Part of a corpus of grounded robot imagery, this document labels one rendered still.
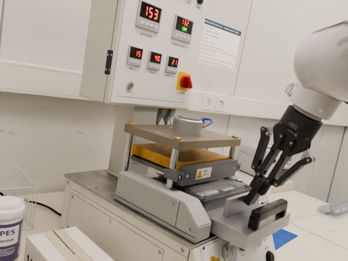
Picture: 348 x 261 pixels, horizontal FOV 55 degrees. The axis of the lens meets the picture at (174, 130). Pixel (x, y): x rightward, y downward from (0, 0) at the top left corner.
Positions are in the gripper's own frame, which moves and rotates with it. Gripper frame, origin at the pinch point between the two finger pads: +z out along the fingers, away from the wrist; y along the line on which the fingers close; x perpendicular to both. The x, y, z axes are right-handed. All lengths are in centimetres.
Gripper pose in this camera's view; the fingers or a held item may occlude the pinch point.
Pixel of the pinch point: (256, 190)
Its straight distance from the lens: 77.7
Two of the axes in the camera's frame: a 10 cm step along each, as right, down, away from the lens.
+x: 6.5, 0.0, 7.6
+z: -4.1, 8.4, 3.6
